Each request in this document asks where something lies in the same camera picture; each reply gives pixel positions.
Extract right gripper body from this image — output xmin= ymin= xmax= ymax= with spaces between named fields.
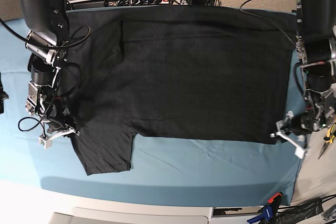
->
xmin=36 ymin=105 xmax=80 ymax=140

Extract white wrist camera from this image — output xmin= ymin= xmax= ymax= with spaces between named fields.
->
xmin=295 ymin=146 xmax=310 ymax=159
xmin=38 ymin=135 xmax=52 ymax=149

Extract yellow handled pliers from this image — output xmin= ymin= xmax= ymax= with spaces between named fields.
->
xmin=318 ymin=123 xmax=335 ymax=159

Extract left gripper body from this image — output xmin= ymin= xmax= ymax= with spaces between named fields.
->
xmin=270 ymin=110 xmax=328 ymax=151

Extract blue orange clamp bottom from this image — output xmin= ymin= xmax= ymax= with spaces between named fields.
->
xmin=247 ymin=192 xmax=283 ymax=223

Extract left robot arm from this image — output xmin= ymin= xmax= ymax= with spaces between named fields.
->
xmin=272 ymin=0 xmax=335 ymax=157

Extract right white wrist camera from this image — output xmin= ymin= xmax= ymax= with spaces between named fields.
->
xmin=38 ymin=135 xmax=52 ymax=149

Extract blue table cloth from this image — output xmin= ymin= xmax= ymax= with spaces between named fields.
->
xmin=1 ymin=28 xmax=304 ymax=207

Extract black T-shirt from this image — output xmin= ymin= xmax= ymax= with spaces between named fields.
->
xmin=68 ymin=5 xmax=296 ymax=175

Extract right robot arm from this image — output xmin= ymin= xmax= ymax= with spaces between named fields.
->
xmin=20 ymin=0 xmax=88 ymax=147

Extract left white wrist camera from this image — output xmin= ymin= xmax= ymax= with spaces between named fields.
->
xmin=295 ymin=146 xmax=310 ymax=159

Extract black cable bundle bottom right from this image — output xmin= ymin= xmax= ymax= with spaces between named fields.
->
xmin=272 ymin=194 xmax=336 ymax=224

